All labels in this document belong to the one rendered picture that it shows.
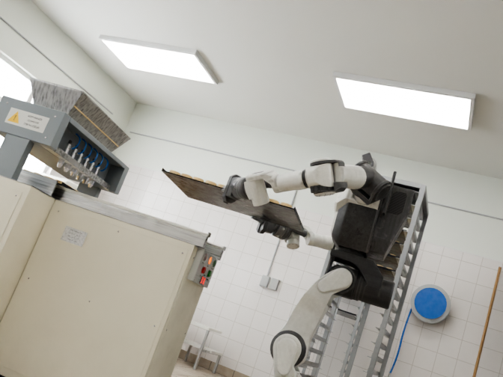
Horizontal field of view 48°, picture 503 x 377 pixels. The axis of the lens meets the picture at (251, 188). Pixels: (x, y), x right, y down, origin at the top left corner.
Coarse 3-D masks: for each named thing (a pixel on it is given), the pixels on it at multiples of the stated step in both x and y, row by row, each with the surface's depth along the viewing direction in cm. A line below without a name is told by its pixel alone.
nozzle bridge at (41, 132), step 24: (0, 120) 244; (24, 120) 242; (48, 120) 240; (72, 120) 245; (24, 144) 238; (48, 144) 236; (72, 144) 265; (96, 144) 269; (0, 168) 237; (120, 168) 302; (96, 192) 302
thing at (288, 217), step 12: (180, 180) 246; (192, 180) 238; (192, 192) 262; (204, 192) 253; (216, 192) 244; (216, 204) 270; (228, 204) 260; (240, 204) 251; (252, 204) 242; (264, 204) 234; (276, 204) 227; (264, 216) 258; (276, 216) 249; (288, 216) 240; (300, 228) 256
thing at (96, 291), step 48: (48, 240) 244; (96, 240) 240; (144, 240) 236; (48, 288) 237; (96, 288) 234; (144, 288) 230; (192, 288) 244; (0, 336) 235; (48, 336) 231; (96, 336) 227; (144, 336) 224
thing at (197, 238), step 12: (60, 192) 251; (72, 192) 250; (84, 204) 247; (96, 204) 246; (108, 204) 245; (120, 216) 243; (132, 216) 241; (144, 216) 240; (156, 228) 238; (168, 228) 237; (180, 228) 236; (192, 240) 233; (204, 240) 233
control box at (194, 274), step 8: (200, 248) 236; (200, 256) 235; (208, 256) 243; (192, 264) 234; (200, 264) 235; (208, 264) 245; (192, 272) 233; (200, 272) 238; (192, 280) 232; (200, 280) 241; (208, 280) 252
